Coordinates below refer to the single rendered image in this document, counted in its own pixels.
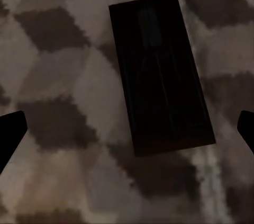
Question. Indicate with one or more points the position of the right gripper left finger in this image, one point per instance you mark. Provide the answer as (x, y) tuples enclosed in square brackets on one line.
[(13, 127)]

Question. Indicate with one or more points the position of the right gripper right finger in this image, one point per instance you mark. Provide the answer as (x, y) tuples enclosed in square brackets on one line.
[(246, 127)]

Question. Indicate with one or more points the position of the mousetrap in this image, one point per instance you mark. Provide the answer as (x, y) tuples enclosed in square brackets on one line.
[(163, 93)]

